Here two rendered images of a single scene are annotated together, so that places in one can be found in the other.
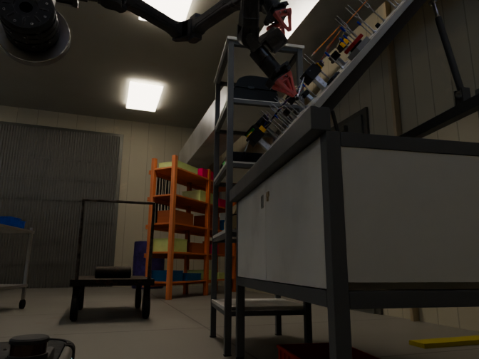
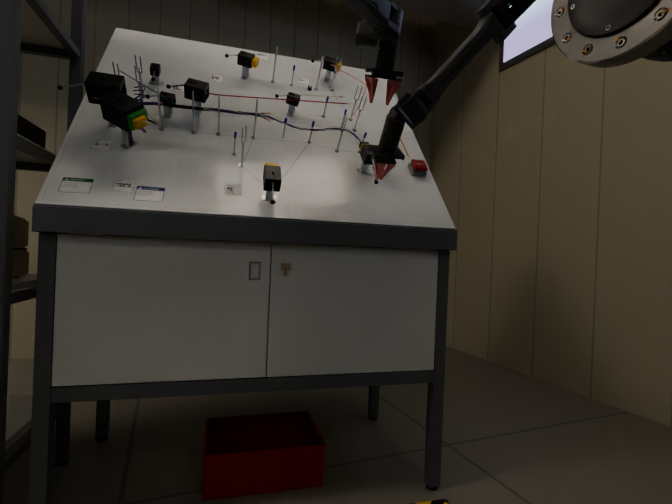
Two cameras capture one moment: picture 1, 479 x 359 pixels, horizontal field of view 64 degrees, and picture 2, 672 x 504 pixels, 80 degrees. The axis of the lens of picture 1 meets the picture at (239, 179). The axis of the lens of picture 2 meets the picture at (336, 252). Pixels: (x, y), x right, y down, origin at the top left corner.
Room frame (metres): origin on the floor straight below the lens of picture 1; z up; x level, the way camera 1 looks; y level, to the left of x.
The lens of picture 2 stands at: (1.40, 1.09, 0.78)
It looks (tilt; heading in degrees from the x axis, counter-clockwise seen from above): 0 degrees down; 266
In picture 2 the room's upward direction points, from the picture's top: 2 degrees clockwise
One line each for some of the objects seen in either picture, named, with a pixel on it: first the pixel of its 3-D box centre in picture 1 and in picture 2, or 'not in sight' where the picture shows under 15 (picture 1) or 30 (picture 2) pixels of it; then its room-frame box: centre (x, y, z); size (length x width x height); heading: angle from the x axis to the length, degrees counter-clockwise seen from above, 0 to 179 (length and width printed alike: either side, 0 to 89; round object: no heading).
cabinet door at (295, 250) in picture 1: (289, 221); (357, 310); (1.24, -0.16, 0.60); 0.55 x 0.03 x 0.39; 12
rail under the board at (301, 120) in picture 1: (261, 171); (272, 231); (1.51, -0.09, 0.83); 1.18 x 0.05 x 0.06; 12
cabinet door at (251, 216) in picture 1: (251, 234); (168, 309); (1.78, -0.06, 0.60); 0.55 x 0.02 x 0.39; 12
